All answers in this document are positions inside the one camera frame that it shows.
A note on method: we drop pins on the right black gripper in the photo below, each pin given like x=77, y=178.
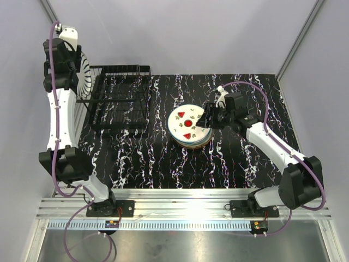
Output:
x=211, y=110

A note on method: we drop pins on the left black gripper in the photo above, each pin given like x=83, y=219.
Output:
x=76, y=57

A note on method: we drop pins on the white plate watermelon pattern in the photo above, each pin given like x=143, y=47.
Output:
x=182, y=124

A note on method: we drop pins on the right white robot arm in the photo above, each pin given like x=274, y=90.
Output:
x=301, y=181

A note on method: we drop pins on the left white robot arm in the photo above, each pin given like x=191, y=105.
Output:
x=63, y=160

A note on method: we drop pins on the stack of remaining plates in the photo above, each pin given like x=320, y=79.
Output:
x=193, y=144

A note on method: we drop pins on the black marble pattern mat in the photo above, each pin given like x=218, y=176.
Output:
x=151, y=159

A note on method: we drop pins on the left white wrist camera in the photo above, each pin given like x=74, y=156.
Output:
x=68, y=34

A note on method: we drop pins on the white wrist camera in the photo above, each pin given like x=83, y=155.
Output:
x=220, y=103
x=68, y=34

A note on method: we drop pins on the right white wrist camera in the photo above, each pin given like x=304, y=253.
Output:
x=220, y=103

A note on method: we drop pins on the left aluminium frame post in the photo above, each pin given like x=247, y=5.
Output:
x=50, y=13

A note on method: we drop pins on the aluminium frame post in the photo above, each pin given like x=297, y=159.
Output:
x=313, y=14
x=50, y=13

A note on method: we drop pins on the black wire dish rack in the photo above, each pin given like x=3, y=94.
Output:
x=117, y=96

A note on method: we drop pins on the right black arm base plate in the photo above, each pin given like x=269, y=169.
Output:
x=240, y=210

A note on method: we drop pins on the aluminium mounting rail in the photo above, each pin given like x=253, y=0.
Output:
x=155, y=204

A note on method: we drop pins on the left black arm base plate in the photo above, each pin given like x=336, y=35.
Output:
x=123, y=208

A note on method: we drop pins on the right aluminium frame post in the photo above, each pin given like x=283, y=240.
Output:
x=313, y=14

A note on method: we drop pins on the white slotted cable duct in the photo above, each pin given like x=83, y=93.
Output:
x=157, y=225

